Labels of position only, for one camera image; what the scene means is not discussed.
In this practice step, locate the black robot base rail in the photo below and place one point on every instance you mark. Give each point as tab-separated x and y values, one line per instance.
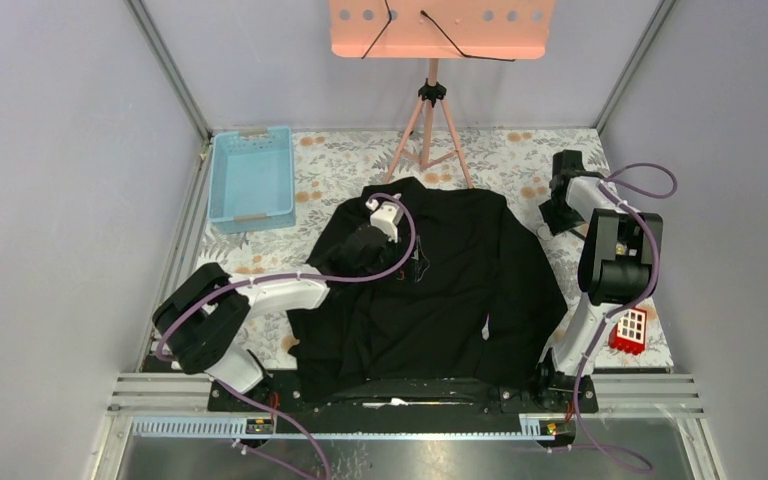
407	409

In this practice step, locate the pink music stand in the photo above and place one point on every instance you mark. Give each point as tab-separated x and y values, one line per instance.
495	30

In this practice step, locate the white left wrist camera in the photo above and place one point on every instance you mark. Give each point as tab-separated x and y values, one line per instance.
385	216

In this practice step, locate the light blue plastic basket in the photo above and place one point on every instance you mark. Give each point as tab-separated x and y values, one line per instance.
252	181

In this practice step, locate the aluminium frame rail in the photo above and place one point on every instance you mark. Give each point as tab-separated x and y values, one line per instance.
152	35

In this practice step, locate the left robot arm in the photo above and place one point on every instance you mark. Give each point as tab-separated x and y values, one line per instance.
199	321

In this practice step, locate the black shirt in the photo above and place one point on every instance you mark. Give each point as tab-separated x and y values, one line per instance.
476	299

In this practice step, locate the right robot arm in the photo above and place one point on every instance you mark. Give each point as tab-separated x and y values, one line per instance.
617	270

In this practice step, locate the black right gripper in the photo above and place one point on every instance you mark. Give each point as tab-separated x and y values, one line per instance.
554	224

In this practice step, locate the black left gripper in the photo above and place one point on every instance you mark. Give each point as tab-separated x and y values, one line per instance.
413	269

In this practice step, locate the red white grid box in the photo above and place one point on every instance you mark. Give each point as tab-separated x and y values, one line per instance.
630	332

